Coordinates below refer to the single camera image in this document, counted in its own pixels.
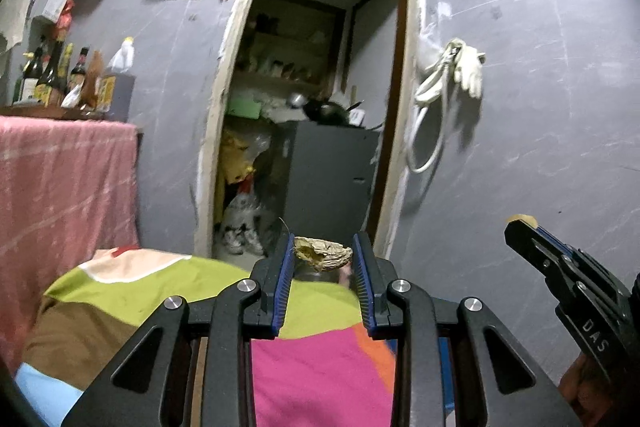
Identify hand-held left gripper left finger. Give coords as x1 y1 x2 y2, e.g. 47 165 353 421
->
62 231 297 427

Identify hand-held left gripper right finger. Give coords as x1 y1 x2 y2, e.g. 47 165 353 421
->
352 232 583 427

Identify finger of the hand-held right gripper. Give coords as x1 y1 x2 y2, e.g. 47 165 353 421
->
504 219 633 390

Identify blue plastic basin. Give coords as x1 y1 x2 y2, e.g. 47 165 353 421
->
439 338 455 410

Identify person's right hand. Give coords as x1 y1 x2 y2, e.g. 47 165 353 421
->
559 352 608 427

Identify white sack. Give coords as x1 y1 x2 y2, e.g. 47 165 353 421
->
222 192 261 233

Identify dark grey cabinet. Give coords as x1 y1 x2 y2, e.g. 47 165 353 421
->
272 121 383 253

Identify colourful patchwork blanket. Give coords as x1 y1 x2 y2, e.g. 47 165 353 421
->
15 247 401 427

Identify black wok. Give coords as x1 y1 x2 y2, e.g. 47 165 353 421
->
302 99 365 126

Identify green box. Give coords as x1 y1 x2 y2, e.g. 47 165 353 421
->
226 99 263 118

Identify wooden storage shelves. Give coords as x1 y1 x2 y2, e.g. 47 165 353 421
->
235 0 346 88

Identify white rubber gloves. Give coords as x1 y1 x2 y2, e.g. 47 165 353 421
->
452 39 487 98

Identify pink striped towel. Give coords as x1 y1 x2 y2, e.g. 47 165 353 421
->
0 116 141 358

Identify brown paper package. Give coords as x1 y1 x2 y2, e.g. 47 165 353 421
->
80 52 103 110

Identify dark glass bottle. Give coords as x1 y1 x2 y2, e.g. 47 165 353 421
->
40 37 67 105
20 52 43 102

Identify red package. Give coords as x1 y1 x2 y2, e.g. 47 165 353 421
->
56 0 76 40

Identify white hanging cloth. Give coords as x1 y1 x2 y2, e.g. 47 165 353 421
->
0 0 41 52

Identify white hose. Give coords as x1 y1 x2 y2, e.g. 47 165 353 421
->
406 39 453 174

